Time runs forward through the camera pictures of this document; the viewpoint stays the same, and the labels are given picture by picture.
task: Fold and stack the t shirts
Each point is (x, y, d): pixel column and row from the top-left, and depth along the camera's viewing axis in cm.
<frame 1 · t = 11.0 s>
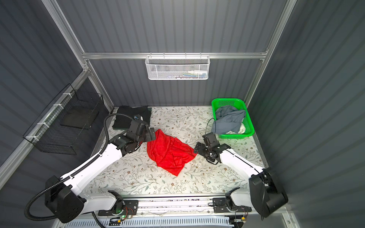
left hand: (147, 132, 81), fingers open
right hand: (200, 152, 87), fingers open
green plastic laundry basket: (239, 103, 116), point 7 cm above the table
red t-shirt: (169, 153, 91), point 5 cm above the table
grey t-shirt: (227, 118, 98), point 13 cm above the table
white garment in basket: (241, 130, 104), point 3 cm above the table
folded black t-shirt: (126, 119, 71), point 34 cm above the table

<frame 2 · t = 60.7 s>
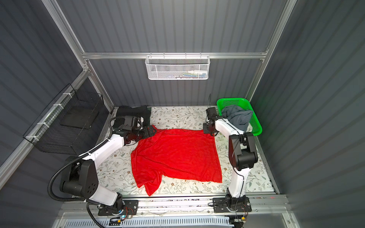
left hand: (150, 132, 90), fingers open
right hand: (209, 130, 98), fingers closed
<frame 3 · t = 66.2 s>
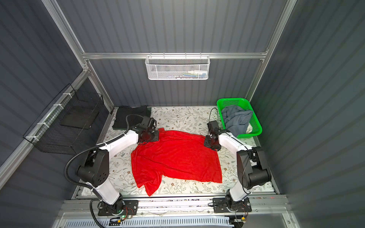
left hand: (157, 136, 93), fingers closed
right hand: (209, 145, 93), fingers closed
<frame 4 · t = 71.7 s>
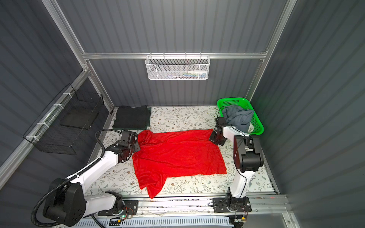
left hand: (134, 145, 87), fingers closed
right hand: (214, 141, 99), fingers closed
red t-shirt: (163, 154, 97), on the table
